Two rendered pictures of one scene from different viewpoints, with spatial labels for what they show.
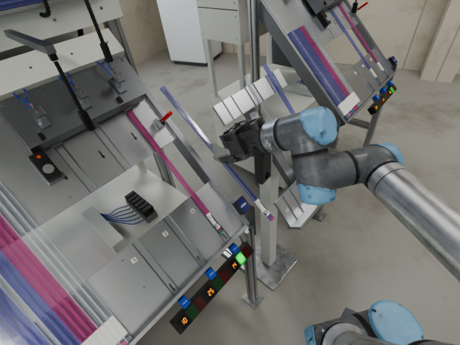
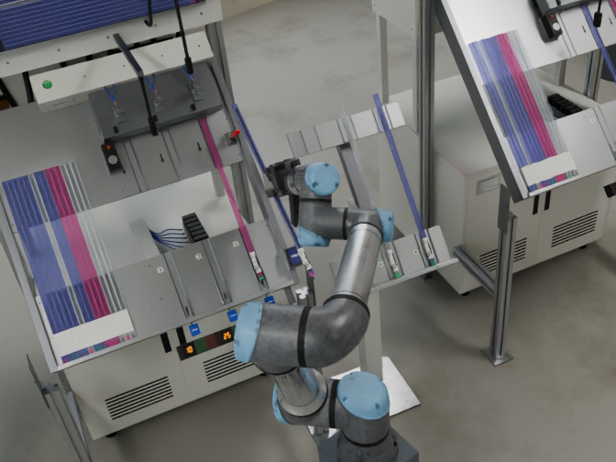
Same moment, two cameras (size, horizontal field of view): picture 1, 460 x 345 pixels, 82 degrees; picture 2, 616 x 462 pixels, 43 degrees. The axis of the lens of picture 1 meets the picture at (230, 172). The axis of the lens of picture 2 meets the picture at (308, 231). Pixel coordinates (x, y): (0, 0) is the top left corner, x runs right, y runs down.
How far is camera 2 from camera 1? 1.36 m
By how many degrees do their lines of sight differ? 18
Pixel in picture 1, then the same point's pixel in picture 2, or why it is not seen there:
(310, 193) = (301, 234)
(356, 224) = (555, 390)
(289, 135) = (299, 181)
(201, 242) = (234, 280)
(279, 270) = not seen: hidden behind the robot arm
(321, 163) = (313, 210)
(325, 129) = (317, 181)
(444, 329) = not seen: outside the picture
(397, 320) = (364, 386)
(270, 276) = not seen: hidden behind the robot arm
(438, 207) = (352, 255)
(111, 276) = (136, 276)
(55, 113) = (131, 111)
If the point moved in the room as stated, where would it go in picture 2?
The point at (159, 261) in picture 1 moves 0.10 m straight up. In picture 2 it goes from (183, 280) to (177, 252)
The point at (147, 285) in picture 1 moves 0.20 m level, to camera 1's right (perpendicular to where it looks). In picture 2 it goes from (164, 298) to (232, 311)
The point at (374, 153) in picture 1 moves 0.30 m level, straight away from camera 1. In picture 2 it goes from (364, 214) to (464, 165)
